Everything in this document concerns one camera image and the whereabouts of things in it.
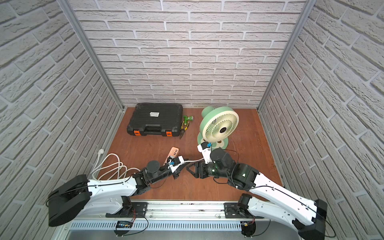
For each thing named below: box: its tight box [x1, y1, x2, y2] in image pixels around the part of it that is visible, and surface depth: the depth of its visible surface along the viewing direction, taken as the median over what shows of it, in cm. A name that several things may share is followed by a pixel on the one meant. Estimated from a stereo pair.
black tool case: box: [126, 102, 183, 137], surface depth 105 cm
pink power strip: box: [163, 146, 180, 166], surface depth 94 cm
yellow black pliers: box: [179, 121, 190, 140], surface depth 108 cm
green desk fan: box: [197, 105, 240, 150], surface depth 79 cm
